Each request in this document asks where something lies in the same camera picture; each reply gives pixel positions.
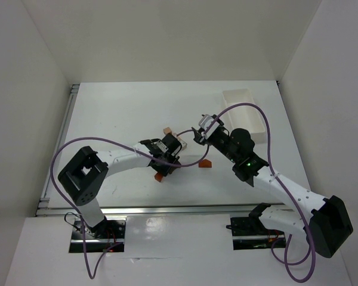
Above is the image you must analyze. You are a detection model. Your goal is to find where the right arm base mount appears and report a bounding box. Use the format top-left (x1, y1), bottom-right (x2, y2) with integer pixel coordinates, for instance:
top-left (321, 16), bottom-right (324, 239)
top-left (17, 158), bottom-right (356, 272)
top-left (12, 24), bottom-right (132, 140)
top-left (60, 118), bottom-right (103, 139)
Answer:
top-left (226, 203), bottom-right (286, 250)

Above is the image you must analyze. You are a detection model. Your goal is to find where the aluminium left rail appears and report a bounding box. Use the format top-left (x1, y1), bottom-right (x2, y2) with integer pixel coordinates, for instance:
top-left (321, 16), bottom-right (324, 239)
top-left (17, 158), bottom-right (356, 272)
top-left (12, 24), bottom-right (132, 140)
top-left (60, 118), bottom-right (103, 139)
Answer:
top-left (37, 83), bottom-right (81, 209)

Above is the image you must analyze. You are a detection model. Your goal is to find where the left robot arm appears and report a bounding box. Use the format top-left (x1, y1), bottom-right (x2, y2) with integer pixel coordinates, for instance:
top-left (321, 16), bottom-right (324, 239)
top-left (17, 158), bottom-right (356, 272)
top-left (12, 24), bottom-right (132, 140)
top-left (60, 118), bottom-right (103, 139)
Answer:
top-left (58, 133), bottom-right (187, 237)

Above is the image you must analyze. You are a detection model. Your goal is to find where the orange triangular roof block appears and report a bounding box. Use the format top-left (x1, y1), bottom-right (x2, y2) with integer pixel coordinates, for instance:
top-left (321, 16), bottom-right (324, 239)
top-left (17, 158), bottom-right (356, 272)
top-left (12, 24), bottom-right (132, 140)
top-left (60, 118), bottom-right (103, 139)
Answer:
top-left (198, 159), bottom-right (212, 168)

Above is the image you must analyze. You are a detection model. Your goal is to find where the long light wood block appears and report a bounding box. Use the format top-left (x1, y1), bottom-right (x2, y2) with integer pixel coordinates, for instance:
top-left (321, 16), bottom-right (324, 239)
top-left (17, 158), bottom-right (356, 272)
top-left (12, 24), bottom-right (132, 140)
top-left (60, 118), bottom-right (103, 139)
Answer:
top-left (173, 133), bottom-right (187, 151)

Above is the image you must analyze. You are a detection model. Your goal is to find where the orange arch block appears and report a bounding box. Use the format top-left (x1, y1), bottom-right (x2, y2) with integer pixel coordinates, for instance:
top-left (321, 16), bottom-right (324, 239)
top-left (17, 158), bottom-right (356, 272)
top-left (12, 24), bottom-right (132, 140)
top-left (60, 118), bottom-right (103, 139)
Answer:
top-left (154, 172), bottom-right (164, 182)

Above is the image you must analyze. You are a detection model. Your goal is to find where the white plastic bin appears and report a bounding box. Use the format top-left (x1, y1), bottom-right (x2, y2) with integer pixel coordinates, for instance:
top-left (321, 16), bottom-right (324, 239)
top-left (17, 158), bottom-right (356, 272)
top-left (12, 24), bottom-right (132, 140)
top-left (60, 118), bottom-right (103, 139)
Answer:
top-left (221, 89), bottom-right (266, 144)

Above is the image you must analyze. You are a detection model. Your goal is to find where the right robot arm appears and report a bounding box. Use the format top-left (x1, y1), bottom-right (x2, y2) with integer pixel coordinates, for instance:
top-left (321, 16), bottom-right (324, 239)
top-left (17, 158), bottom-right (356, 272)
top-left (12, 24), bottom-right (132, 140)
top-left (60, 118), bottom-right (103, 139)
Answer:
top-left (194, 114), bottom-right (353, 258)

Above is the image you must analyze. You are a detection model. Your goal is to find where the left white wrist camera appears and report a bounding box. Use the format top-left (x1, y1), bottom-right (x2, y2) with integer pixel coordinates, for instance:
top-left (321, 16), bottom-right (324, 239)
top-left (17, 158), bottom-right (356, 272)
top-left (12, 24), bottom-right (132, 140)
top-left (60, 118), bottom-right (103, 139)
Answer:
top-left (153, 139), bottom-right (168, 153)

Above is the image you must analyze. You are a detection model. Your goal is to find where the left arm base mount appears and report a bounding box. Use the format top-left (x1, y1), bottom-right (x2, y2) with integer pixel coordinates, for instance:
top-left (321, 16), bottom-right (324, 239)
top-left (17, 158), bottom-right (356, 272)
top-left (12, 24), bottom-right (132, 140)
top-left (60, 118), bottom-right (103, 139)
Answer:
top-left (64, 212), bottom-right (126, 253)

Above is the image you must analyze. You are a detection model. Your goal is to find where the aluminium rail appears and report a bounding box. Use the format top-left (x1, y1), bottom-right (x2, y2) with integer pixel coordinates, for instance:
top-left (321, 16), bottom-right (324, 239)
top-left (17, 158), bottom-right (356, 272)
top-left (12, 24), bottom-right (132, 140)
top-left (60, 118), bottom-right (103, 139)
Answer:
top-left (37, 83), bottom-right (81, 209)
top-left (35, 203), bottom-right (316, 216)

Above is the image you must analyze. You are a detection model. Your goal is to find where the aluminium front rail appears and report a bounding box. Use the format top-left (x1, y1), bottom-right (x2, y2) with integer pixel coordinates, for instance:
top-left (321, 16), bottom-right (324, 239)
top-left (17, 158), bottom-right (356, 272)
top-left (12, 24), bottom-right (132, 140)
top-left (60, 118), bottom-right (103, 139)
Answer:
top-left (35, 203), bottom-right (316, 216)

